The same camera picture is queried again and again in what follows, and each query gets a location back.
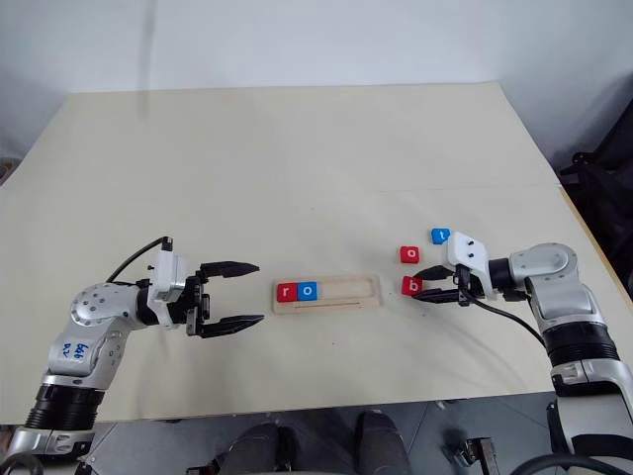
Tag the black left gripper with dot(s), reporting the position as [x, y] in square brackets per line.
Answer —
[195, 307]

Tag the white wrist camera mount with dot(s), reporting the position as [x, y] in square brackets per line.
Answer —
[465, 252]
[168, 277]

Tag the red letter r block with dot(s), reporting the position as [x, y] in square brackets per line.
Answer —
[287, 292]

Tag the blue letter t block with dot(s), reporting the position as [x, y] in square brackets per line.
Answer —
[439, 236]

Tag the black chair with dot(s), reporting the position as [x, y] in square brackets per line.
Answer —
[608, 163]

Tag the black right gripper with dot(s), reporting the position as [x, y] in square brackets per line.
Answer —
[467, 284]

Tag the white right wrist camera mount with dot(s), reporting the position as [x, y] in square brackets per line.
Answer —
[465, 252]

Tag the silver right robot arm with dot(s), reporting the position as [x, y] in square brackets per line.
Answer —
[564, 307]

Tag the brown cardboard object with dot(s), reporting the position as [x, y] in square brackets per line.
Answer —
[6, 170]

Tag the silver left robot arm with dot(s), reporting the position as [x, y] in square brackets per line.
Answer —
[94, 307]

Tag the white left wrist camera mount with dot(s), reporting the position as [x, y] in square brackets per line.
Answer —
[168, 277]

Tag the small black metal bracket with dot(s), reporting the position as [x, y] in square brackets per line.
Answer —
[475, 451]

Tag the red letter b block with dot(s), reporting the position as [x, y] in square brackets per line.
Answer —
[412, 285]

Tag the red letter o block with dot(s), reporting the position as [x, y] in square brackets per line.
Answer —
[410, 255]

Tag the wooden letter tray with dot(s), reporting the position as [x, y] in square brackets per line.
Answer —
[346, 292]

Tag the blue letter o block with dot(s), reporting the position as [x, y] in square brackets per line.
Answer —
[307, 291]

